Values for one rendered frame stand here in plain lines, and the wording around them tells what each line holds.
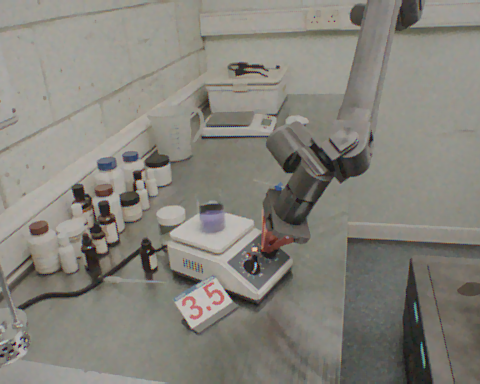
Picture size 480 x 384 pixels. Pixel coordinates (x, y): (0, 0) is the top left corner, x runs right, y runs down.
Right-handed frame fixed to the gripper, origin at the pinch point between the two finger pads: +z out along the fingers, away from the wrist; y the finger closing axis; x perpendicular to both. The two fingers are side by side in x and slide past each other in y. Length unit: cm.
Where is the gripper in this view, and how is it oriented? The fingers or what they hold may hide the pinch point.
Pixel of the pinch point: (267, 246)
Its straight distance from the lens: 84.7
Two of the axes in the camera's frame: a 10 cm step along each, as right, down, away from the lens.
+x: 9.3, 2.2, 2.9
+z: -3.6, 6.9, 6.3
